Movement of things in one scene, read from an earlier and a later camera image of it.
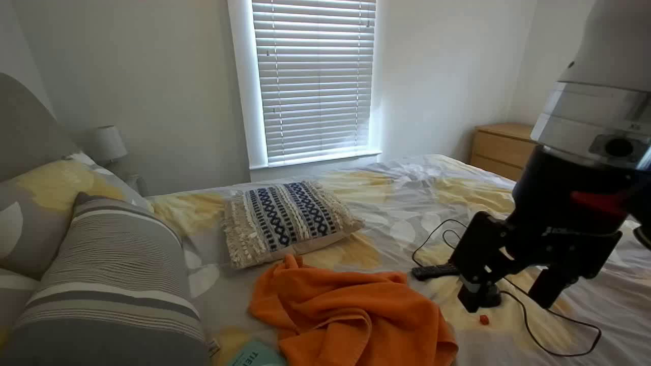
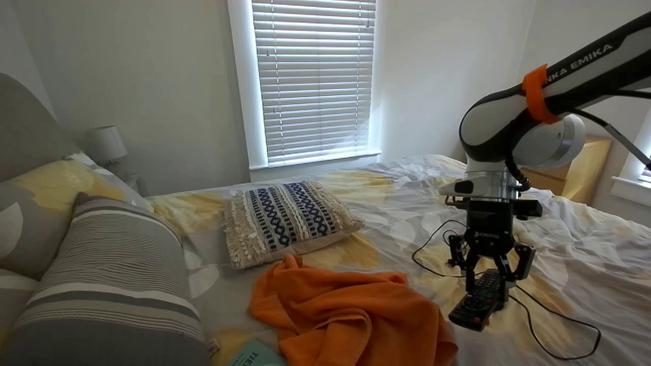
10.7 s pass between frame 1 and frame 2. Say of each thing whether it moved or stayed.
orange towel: stayed
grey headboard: stayed
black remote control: moved
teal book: stayed
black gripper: moved
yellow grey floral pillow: stayed
